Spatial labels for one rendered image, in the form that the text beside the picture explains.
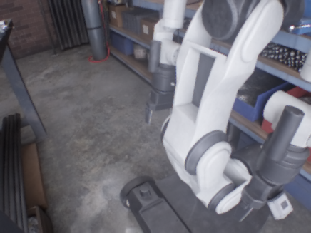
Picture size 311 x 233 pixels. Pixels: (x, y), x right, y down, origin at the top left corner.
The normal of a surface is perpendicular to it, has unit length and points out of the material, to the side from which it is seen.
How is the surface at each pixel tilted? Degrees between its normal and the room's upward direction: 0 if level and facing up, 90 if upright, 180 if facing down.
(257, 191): 78
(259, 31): 90
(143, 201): 0
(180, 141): 66
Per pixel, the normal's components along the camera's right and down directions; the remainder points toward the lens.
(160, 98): 0.51, 0.49
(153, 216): -0.07, -0.80
